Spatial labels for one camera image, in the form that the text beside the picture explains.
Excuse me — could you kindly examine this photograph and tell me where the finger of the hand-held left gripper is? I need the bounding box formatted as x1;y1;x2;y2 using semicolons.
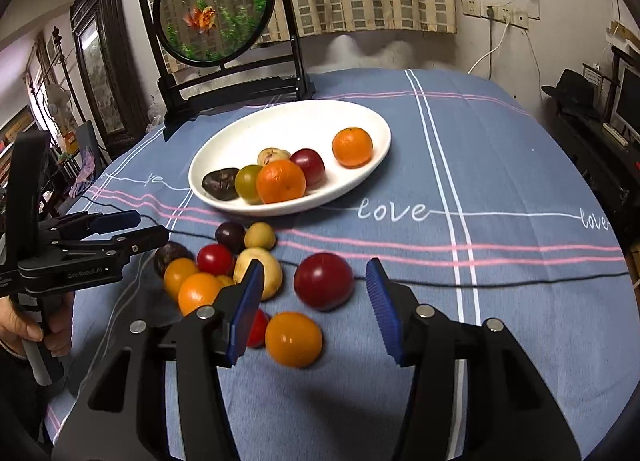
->
37;210;142;244
50;226;170;262

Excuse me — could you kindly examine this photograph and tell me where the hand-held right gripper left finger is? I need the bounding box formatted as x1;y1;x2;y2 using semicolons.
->
52;258;266;461

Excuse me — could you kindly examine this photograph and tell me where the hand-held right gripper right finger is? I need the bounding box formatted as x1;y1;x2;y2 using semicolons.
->
365;257;583;461

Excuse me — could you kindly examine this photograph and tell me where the red tomato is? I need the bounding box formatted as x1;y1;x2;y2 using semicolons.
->
246;308;271;348
196;243;235;277

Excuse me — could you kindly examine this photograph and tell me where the dark purple plum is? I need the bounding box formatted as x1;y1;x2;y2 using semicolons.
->
153;242;195;278
215;221;247;253

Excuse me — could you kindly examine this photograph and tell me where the pale yellow round fruit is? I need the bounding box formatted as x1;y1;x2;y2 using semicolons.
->
233;247;284;302

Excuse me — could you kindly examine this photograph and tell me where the orange tomato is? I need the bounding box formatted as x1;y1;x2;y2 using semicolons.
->
178;272;224;317
163;257;200;301
265;311;324;369

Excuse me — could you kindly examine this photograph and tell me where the dark red plum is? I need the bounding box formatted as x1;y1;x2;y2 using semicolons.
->
289;148;326;186
293;252;355;312

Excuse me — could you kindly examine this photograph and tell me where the white oval plate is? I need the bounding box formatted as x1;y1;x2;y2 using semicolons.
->
188;100;392;218

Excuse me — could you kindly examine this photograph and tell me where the person's left hand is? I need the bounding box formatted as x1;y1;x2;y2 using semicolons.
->
0;290;76;359

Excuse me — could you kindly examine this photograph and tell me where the purple cloth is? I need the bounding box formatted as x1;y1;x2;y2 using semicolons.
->
69;146;100;198

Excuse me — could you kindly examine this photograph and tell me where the white standing fan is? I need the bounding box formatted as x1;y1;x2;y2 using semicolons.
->
46;85;82;142

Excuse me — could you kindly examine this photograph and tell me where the dark brown mangosteen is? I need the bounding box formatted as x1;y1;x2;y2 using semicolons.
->
201;167;241;201

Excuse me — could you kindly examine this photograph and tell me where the green tomato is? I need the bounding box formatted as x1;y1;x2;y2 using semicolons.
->
235;165;266;206

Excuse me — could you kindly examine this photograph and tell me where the large orange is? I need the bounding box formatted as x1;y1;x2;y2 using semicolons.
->
256;159;307;204

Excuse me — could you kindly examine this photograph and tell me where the dark wooden framed mirror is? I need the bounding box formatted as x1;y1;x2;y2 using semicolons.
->
70;0;151;146

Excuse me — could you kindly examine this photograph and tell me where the tan speckled fruit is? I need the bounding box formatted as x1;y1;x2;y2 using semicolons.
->
257;147;292;168

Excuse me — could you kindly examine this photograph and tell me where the mandarin orange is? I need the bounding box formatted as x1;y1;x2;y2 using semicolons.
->
332;127;374;169

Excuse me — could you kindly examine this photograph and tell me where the blue striped tablecloth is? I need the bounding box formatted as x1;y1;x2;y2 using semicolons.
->
45;68;632;461

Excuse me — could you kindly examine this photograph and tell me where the white fluffy cushion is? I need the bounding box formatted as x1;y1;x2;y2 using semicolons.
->
305;33;458;76

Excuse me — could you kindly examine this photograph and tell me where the black desk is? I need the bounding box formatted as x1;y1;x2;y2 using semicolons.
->
550;106;640;242

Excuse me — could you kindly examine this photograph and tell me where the black hat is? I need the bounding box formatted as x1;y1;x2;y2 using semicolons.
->
541;69;602;118

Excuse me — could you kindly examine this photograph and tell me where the white power strip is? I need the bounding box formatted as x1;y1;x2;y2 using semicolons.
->
486;4;530;32

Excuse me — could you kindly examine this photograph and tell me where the computer monitor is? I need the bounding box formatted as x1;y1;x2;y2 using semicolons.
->
614;65;640;138

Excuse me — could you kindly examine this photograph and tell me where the black cable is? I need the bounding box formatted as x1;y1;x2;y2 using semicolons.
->
80;196;631;288

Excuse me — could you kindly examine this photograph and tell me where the white power cable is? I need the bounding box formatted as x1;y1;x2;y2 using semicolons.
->
467;20;512;78

